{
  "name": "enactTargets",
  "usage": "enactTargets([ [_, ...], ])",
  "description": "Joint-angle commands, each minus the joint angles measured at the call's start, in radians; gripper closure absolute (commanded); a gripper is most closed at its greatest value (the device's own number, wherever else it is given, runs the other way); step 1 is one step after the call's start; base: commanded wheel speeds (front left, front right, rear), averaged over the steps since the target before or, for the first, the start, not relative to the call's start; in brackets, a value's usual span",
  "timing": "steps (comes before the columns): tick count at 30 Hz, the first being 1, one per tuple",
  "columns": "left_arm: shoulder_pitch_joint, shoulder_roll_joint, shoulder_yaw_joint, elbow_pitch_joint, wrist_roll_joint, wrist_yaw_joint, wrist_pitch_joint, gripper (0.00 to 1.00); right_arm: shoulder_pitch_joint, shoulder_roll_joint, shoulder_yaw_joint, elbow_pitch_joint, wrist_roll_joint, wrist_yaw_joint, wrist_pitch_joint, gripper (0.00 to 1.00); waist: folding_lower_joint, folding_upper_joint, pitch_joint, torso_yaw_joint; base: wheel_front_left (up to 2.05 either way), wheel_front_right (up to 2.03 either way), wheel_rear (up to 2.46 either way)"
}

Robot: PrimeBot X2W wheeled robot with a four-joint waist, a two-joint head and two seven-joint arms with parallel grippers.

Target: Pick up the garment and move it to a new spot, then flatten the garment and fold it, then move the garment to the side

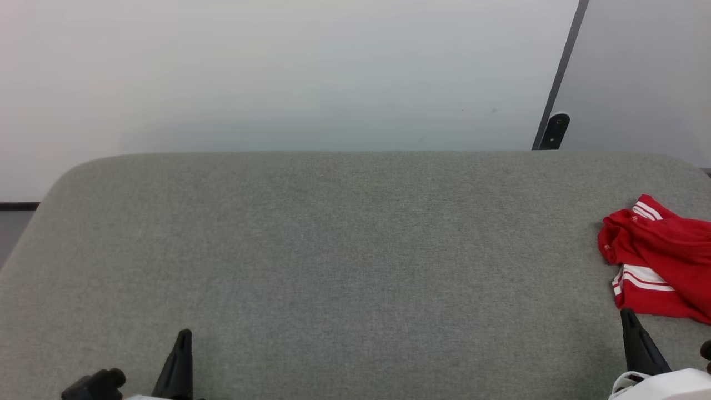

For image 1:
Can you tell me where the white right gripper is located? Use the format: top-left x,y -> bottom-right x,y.
608,308 -> 711,400

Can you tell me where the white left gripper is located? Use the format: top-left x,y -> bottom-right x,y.
125,329 -> 193,400

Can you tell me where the red Bulls basketball jersey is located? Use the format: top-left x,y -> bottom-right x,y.
598,194 -> 711,326

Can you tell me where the grey fabric sofa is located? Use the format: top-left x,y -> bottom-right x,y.
0,151 -> 711,400

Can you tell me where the dark wall divider strip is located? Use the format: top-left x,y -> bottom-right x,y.
532,0 -> 589,151

